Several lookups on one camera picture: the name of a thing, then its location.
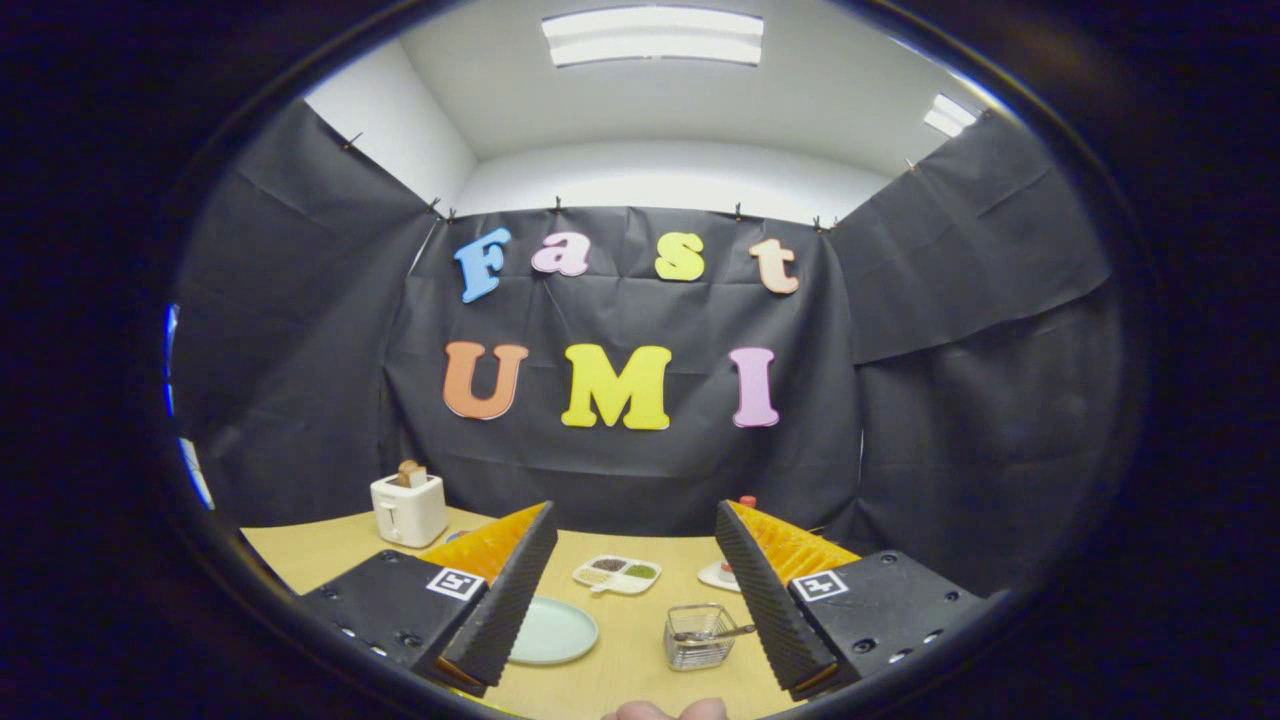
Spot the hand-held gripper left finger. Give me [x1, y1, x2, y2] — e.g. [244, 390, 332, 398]
[297, 500, 559, 699]

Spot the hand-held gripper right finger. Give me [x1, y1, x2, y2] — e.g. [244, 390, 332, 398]
[714, 500, 991, 701]

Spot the pale green plate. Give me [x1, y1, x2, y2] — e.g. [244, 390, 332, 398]
[508, 596, 600, 667]

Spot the white divided dish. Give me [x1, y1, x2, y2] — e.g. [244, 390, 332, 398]
[572, 555, 663, 597]

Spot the clear water bottle red cap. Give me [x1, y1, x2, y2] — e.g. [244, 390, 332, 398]
[718, 495, 758, 585]

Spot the white toaster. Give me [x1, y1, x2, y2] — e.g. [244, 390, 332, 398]
[370, 472, 449, 549]

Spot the computer monitor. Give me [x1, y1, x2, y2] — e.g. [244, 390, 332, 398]
[163, 305, 181, 416]

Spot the small ceiling light panel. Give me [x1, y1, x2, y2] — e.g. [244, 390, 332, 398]
[922, 93, 979, 139]

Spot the long ceiling light panel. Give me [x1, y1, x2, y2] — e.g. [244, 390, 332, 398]
[541, 6, 765, 69]

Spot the metal wire basket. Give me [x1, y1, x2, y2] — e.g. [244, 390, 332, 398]
[664, 603, 741, 672]

